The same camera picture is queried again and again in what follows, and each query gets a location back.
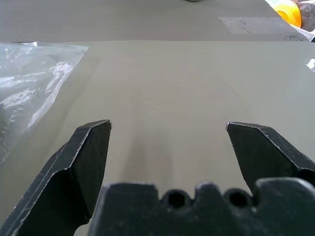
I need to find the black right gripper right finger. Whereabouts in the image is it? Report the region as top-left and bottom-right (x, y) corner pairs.
(225, 121), (315, 190)

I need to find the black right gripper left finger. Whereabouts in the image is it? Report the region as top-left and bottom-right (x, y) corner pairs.
(0, 119), (113, 236)

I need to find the yellow tape roll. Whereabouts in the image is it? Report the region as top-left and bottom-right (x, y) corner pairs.
(273, 0), (302, 28)

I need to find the clear plastic bag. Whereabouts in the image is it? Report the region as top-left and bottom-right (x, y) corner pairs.
(0, 41), (90, 165)

